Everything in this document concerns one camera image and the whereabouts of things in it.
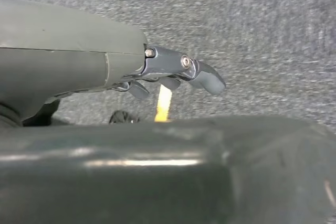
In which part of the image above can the yellow floor tape marking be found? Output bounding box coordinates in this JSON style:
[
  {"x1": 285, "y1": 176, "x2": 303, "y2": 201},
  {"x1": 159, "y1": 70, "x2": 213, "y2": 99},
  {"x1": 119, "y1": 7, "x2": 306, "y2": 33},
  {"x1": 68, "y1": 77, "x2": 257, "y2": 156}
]
[{"x1": 154, "y1": 85, "x2": 173, "y2": 123}]

